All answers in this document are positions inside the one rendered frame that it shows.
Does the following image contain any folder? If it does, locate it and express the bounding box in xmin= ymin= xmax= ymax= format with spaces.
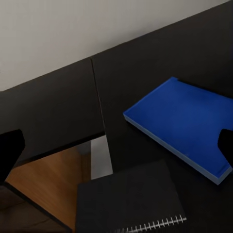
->
xmin=123 ymin=77 xmax=233 ymax=185

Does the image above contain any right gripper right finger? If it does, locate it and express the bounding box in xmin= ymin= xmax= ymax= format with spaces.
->
xmin=217 ymin=129 xmax=233 ymax=168

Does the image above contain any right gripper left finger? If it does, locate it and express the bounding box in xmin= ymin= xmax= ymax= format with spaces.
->
xmin=0 ymin=129 xmax=25 ymax=188

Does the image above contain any notebook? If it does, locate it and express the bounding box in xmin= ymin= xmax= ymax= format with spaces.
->
xmin=75 ymin=160 xmax=186 ymax=233

